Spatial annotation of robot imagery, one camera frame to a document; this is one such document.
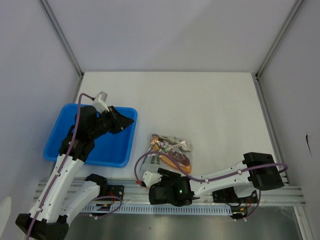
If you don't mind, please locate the aluminium mounting rail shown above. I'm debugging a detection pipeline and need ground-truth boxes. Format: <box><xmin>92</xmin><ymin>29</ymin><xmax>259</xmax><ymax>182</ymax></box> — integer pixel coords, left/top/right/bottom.
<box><xmin>33</xmin><ymin>179</ymin><xmax>307</xmax><ymax>206</ymax></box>

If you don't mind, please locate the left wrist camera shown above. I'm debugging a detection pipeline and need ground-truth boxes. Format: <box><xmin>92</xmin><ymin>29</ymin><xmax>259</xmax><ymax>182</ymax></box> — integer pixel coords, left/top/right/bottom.
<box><xmin>92</xmin><ymin>91</ymin><xmax>109</xmax><ymax>114</ymax></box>

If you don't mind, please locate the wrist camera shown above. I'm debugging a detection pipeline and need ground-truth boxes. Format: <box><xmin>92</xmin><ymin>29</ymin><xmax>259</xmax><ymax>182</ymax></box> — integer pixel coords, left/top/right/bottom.
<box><xmin>141</xmin><ymin>171</ymin><xmax>162</xmax><ymax>188</ymax></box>
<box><xmin>92</xmin><ymin>91</ymin><xmax>109</xmax><ymax>114</ymax></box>

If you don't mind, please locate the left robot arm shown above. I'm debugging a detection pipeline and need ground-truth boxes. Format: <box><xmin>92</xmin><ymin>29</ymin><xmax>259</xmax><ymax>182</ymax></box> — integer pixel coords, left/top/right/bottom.
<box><xmin>15</xmin><ymin>105</ymin><xmax>135</xmax><ymax>240</ymax></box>

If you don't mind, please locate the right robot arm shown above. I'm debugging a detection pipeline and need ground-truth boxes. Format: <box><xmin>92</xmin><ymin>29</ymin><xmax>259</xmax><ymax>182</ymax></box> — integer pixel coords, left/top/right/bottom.
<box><xmin>142</xmin><ymin>152</ymin><xmax>288</xmax><ymax>207</ymax></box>

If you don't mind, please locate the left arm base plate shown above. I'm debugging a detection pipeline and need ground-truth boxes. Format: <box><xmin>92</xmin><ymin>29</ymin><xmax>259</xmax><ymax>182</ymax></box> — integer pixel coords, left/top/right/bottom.
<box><xmin>107</xmin><ymin>184</ymin><xmax>125</xmax><ymax>200</ymax></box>

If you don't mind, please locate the clear zip bag orange zipper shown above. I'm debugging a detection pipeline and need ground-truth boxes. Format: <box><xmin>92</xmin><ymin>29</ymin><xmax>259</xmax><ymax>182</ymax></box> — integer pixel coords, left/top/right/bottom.
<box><xmin>139</xmin><ymin>134</ymin><xmax>193</xmax><ymax>174</ymax></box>

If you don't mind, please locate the blue plastic bin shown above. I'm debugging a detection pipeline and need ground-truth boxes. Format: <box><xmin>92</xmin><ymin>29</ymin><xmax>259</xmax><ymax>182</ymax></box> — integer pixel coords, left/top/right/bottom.
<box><xmin>43</xmin><ymin>103</ymin><xmax>136</xmax><ymax>168</ymax></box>

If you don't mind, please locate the white slotted cable duct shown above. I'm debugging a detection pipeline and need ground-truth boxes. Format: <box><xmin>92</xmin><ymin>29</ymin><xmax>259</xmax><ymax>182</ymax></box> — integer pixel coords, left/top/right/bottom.
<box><xmin>81</xmin><ymin>203</ymin><xmax>232</xmax><ymax>216</ymax></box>

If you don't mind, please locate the green toy scallion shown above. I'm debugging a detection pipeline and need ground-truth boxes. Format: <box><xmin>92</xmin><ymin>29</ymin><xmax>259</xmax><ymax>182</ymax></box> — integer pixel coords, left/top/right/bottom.
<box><xmin>163</xmin><ymin>141</ymin><xmax>186</xmax><ymax>152</ymax></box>

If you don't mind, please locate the grey toy fish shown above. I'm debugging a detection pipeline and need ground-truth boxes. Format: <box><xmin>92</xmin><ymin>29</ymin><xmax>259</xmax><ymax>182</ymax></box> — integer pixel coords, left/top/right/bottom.
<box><xmin>159</xmin><ymin>135</ymin><xmax>193</xmax><ymax>152</ymax></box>

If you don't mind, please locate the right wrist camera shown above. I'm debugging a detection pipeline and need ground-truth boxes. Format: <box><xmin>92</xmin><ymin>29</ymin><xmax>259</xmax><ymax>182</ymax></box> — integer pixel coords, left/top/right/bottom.
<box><xmin>141</xmin><ymin>171</ymin><xmax>162</xmax><ymax>188</ymax></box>

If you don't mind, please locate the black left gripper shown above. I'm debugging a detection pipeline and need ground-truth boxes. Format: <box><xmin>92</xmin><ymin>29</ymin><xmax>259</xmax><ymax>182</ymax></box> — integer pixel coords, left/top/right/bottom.
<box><xmin>89</xmin><ymin>105</ymin><xmax>134</xmax><ymax>139</ymax></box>

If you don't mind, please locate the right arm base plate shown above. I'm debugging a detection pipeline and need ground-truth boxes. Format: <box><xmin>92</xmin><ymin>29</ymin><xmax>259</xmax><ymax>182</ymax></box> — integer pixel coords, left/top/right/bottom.
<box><xmin>212</xmin><ymin>187</ymin><xmax>258</xmax><ymax>206</ymax></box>

